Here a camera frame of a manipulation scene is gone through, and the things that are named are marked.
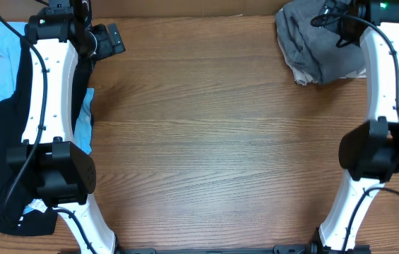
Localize grey shorts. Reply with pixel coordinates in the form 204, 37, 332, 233
275, 0, 365, 85

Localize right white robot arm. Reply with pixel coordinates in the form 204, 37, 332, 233
274, 1, 399, 253

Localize light blue shirt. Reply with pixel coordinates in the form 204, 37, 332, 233
0, 23, 95, 154

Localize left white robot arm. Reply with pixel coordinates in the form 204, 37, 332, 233
6, 1, 125, 253

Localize folded beige trousers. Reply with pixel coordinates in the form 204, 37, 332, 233
278, 40, 367, 86

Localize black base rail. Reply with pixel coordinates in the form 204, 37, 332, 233
57, 244, 372, 254

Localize black shirt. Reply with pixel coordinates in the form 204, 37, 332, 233
0, 42, 96, 236

